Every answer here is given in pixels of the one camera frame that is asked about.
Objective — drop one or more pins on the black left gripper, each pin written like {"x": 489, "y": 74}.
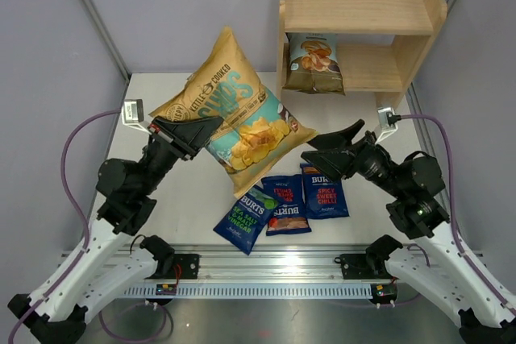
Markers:
{"x": 185, "y": 138}

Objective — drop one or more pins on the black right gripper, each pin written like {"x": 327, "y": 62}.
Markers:
{"x": 334, "y": 163}

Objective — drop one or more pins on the large kettle cooked chips bag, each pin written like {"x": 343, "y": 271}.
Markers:
{"x": 257, "y": 129}

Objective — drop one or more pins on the olive light-blue chips bag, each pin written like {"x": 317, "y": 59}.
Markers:
{"x": 312, "y": 63}

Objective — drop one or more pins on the blue sea salt vinegar bag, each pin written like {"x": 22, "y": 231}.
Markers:
{"x": 243, "y": 223}

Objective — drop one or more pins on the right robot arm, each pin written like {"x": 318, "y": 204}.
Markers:
{"x": 463, "y": 288}

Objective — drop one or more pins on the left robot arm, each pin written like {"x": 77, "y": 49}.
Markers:
{"x": 59, "y": 310}

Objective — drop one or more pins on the wooden two-tier shelf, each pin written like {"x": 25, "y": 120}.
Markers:
{"x": 387, "y": 70}

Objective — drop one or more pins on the blue spicy sweet chilli bag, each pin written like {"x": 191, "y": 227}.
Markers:
{"x": 323, "y": 198}

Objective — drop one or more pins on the blue upside-down Burts chilli bag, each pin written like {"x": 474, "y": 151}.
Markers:
{"x": 290, "y": 216}

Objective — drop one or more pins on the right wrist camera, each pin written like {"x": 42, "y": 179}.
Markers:
{"x": 387, "y": 124}

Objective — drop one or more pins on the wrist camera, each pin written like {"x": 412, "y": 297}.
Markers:
{"x": 133, "y": 116}
{"x": 387, "y": 124}

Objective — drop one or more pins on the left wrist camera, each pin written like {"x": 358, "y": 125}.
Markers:
{"x": 133, "y": 116}

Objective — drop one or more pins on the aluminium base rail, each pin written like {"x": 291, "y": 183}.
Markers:
{"x": 324, "y": 272}

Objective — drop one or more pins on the aluminium corner frame post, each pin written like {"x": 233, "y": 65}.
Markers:
{"x": 106, "y": 38}

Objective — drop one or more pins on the right aluminium frame post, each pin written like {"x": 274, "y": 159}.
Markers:
{"x": 427, "y": 85}

